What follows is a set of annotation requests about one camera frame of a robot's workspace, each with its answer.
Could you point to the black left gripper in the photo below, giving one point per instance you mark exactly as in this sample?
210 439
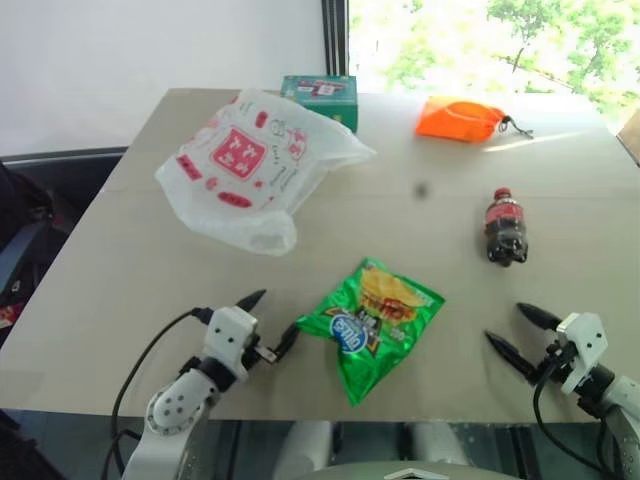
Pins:
260 354

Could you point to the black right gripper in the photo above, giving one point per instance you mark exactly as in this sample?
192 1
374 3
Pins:
555 361

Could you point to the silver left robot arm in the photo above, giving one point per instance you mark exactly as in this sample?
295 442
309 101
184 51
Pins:
172 405

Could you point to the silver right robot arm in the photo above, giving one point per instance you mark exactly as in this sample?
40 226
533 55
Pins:
617 415

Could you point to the green chip bag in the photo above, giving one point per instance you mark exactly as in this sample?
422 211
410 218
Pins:
372 325

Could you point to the small cola bottle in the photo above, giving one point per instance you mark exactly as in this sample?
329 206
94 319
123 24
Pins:
504 232

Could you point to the white red-printed plastic bag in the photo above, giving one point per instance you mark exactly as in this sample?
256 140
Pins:
240 165

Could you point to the silver robot torso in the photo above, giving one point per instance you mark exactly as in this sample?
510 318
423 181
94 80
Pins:
375 450

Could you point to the brown cardboard box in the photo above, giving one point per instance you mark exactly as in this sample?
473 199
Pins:
631 135

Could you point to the green cardboard box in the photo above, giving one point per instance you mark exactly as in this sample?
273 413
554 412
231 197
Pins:
327 97

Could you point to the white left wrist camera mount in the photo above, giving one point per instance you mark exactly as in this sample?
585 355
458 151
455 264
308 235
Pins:
227 337

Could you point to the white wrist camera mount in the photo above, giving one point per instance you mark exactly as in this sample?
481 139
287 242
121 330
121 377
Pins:
582 350
227 337

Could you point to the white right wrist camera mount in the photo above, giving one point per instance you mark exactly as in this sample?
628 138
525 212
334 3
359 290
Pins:
582 350

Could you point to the dark window frame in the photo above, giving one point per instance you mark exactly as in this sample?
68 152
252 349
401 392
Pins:
335 37

